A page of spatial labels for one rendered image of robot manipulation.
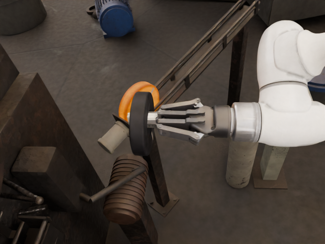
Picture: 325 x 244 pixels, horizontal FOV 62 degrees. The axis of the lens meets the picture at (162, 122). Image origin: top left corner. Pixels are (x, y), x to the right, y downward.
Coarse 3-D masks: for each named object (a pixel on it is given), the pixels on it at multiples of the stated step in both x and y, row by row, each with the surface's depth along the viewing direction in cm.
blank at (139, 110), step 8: (136, 96) 61; (144, 96) 61; (136, 104) 59; (144, 104) 59; (152, 104) 68; (136, 112) 58; (144, 112) 58; (136, 120) 58; (144, 120) 58; (136, 128) 58; (144, 128) 58; (152, 128) 70; (136, 136) 58; (144, 136) 59; (152, 136) 70; (136, 144) 59; (144, 144) 59; (136, 152) 62; (144, 152) 61
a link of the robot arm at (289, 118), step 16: (272, 96) 58; (288, 96) 57; (304, 96) 57; (272, 112) 57; (288, 112) 56; (304, 112) 56; (320, 112) 56; (272, 128) 56; (288, 128) 56; (304, 128) 55; (320, 128) 55; (272, 144) 59; (288, 144) 58; (304, 144) 58
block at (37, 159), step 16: (16, 160) 66; (32, 160) 65; (48, 160) 65; (64, 160) 71; (16, 176) 65; (32, 176) 65; (48, 176) 64; (64, 176) 71; (32, 192) 72; (48, 192) 71; (64, 192) 71; (80, 192) 80; (48, 208) 80; (64, 208) 78; (80, 208) 80
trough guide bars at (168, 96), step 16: (240, 0) 114; (256, 0) 112; (224, 16) 110; (240, 16) 108; (208, 32) 106; (224, 32) 104; (192, 48) 102; (224, 48) 108; (176, 64) 98; (160, 80) 95
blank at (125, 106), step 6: (138, 84) 82; (144, 84) 83; (150, 84) 84; (132, 90) 81; (138, 90) 81; (144, 90) 82; (150, 90) 85; (156, 90) 87; (126, 96) 80; (132, 96) 80; (156, 96) 89; (120, 102) 81; (126, 102) 80; (156, 102) 90; (120, 108) 82; (126, 108) 80; (120, 114) 83; (126, 114) 81; (126, 120) 83
